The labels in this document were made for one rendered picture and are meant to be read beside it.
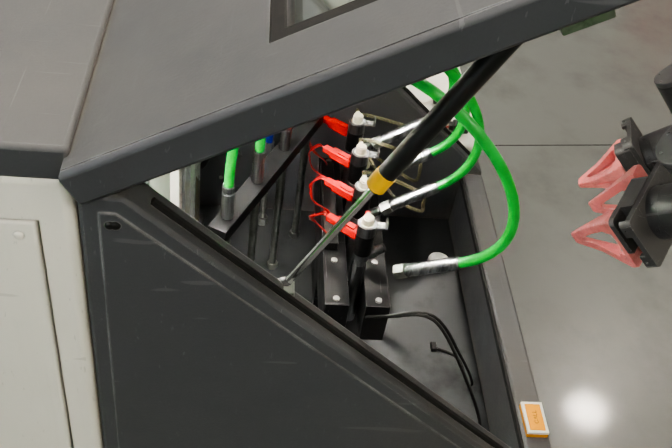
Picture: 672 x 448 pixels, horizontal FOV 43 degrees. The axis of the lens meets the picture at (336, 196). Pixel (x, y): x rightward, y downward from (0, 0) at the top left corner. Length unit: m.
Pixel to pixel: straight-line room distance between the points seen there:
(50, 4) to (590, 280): 2.28
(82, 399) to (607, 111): 3.00
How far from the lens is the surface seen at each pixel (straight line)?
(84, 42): 0.83
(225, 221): 1.21
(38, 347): 0.90
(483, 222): 1.51
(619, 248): 0.97
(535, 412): 1.26
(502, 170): 1.01
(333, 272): 1.32
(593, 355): 2.69
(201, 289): 0.80
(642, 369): 2.72
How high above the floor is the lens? 1.94
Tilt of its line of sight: 42 degrees down
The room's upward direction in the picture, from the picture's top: 9 degrees clockwise
